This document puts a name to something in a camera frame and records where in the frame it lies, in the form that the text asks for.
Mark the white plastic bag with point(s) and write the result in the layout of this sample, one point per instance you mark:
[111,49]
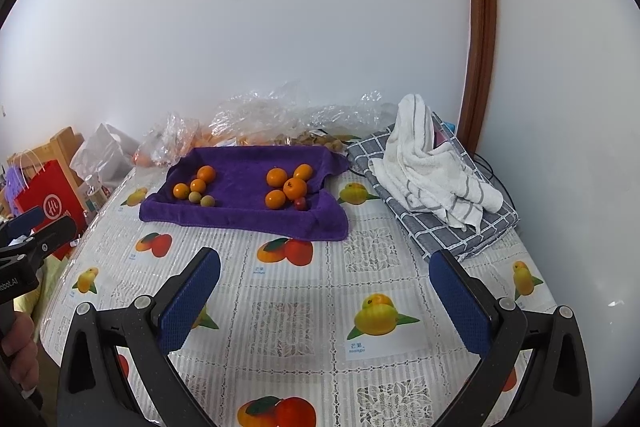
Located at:
[102,152]

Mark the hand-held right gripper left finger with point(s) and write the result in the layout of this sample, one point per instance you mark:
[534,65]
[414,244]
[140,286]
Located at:
[190,302]

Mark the person's left hand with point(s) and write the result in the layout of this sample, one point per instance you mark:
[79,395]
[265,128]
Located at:
[22,357]

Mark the large mandarin orange with stem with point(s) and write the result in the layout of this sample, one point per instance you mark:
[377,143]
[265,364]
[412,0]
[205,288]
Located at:
[295,188]

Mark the crumpled clear plastic bag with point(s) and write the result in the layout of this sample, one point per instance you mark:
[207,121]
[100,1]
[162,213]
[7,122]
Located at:
[260,112]

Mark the grey checkered cloth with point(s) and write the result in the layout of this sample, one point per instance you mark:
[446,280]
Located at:
[440,237]

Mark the brown wooden door frame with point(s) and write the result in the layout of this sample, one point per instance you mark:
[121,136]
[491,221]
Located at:
[480,32]

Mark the white striped towel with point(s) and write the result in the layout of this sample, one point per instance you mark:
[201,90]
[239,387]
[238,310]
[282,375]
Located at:
[430,167]

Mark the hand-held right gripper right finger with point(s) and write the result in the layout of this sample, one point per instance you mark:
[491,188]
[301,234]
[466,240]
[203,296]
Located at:
[460,302]

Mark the orange kumquat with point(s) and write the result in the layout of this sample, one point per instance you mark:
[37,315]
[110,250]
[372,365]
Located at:
[303,172]

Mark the purple towel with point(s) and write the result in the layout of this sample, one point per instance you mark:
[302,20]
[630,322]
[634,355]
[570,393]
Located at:
[240,212]

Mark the clear plastic bag of oranges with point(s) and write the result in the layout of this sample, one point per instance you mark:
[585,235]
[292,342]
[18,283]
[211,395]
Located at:
[165,142]

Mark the clear plastic bag of longans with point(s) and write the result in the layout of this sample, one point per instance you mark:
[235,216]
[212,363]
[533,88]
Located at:
[345,122]

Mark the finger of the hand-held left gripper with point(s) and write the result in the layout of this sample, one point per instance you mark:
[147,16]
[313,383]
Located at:
[22,219]
[55,234]

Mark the small mandarin orange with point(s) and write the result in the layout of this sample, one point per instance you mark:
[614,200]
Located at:
[206,173]
[198,185]
[180,191]

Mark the fruit-printed lace tablecloth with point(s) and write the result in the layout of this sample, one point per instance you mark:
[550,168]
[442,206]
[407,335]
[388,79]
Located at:
[310,307]

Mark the red paper bag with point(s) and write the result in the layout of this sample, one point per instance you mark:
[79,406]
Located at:
[55,202]

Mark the small red fruit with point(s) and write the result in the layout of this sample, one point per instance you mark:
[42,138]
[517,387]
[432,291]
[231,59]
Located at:
[300,204]

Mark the clear water bottle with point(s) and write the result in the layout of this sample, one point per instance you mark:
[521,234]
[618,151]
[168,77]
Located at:
[95,194]

